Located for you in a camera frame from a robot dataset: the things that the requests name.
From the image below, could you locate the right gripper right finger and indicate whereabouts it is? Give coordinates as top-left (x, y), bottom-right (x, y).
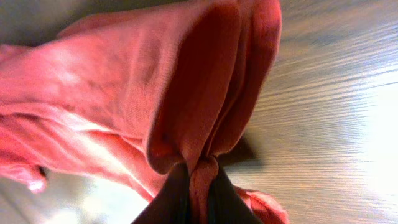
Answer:
top-left (208, 167), bottom-right (262, 224)

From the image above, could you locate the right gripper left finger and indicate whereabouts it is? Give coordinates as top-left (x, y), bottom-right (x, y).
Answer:
top-left (132, 163), bottom-right (190, 224)

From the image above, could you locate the red t-shirt white print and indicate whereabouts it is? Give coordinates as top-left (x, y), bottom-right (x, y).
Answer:
top-left (1, 1), bottom-right (289, 223)

